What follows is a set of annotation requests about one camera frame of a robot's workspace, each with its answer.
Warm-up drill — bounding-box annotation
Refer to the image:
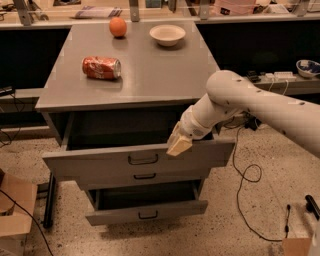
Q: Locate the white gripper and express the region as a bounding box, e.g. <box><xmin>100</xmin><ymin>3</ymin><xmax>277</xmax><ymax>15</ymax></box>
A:
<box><xmin>167</xmin><ymin>105</ymin><xmax>213</xmax><ymax>156</ymax></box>

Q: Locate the grey top drawer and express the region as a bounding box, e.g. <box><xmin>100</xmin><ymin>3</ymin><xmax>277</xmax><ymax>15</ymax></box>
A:
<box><xmin>44</xmin><ymin>110</ymin><xmax>234</xmax><ymax>181</ymax></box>

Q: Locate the grey drawer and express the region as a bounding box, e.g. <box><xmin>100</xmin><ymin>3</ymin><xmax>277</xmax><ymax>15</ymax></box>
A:
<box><xmin>77</xmin><ymin>168</ymin><xmax>210</xmax><ymax>190</ymax></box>
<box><xmin>86</xmin><ymin>180</ymin><xmax>208</xmax><ymax>226</ymax></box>
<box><xmin>44</xmin><ymin>110</ymin><xmax>234</xmax><ymax>181</ymax></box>

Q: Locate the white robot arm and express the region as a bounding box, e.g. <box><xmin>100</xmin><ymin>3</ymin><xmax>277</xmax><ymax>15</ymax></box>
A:
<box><xmin>167</xmin><ymin>70</ymin><xmax>320</xmax><ymax>158</ymax></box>

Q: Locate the grey drawer cabinet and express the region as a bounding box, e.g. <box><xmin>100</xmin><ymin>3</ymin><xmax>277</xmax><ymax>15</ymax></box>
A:
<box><xmin>35</xmin><ymin>20</ymin><xmax>236</xmax><ymax>201</ymax></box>

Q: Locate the grey bottom drawer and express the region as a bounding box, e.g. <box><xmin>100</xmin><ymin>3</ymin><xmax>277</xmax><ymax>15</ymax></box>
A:
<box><xmin>86</xmin><ymin>180</ymin><xmax>208</xmax><ymax>226</ymax></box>

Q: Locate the grey middle drawer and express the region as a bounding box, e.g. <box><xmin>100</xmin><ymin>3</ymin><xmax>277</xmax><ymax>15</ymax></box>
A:
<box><xmin>77</xmin><ymin>168</ymin><xmax>210</xmax><ymax>190</ymax></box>

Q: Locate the black device on ledge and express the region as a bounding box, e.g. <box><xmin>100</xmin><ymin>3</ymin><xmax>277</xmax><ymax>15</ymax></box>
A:
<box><xmin>247</xmin><ymin>71</ymin><xmax>261</xmax><ymax>83</ymax></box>

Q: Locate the red soda can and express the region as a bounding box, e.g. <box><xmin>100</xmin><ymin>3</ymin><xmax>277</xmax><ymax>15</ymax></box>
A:
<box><xmin>82</xmin><ymin>56</ymin><xmax>121</xmax><ymax>80</ymax></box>

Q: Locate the white power strip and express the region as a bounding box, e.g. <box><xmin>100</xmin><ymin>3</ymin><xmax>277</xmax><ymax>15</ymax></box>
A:
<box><xmin>265</xmin><ymin>71</ymin><xmax>296</xmax><ymax>81</ymax></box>

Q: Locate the orange fruit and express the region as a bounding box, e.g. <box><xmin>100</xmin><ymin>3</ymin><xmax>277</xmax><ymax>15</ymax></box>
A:
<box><xmin>109</xmin><ymin>17</ymin><xmax>127</xmax><ymax>37</ymax></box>

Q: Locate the blue white bowl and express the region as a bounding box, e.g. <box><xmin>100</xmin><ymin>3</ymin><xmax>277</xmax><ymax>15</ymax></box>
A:
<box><xmin>296</xmin><ymin>60</ymin><xmax>320</xmax><ymax>78</ymax></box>

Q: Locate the black bar on floor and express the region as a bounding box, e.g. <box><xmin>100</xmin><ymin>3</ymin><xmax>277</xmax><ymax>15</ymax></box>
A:
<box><xmin>43</xmin><ymin>174</ymin><xmax>56</xmax><ymax>229</ymax></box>

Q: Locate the cardboard box bottom right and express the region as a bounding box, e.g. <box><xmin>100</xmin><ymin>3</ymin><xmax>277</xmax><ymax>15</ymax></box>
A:
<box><xmin>282</xmin><ymin>238</ymin><xmax>311</xmax><ymax>256</ymax></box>

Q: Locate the cardboard box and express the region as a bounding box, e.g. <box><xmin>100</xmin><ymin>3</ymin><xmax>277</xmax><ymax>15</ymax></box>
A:
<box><xmin>282</xmin><ymin>238</ymin><xmax>311</xmax><ymax>256</ymax></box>
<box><xmin>0</xmin><ymin>170</ymin><xmax>37</xmax><ymax>256</ymax></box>

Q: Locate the magazine on shelf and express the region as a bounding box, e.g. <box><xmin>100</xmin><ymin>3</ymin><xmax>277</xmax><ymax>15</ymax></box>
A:
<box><xmin>75</xmin><ymin>6</ymin><xmax>122</xmax><ymax>19</ymax></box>

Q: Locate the cardboard box left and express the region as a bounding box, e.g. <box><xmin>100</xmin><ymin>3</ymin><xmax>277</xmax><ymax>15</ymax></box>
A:
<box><xmin>0</xmin><ymin>170</ymin><xmax>37</xmax><ymax>256</ymax></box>

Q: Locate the black floor cable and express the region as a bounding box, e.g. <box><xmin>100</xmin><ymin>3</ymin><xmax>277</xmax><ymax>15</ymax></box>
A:
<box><xmin>231</xmin><ymin>124</ymin><xmax>292</xmax><ymax>243</ymax></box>

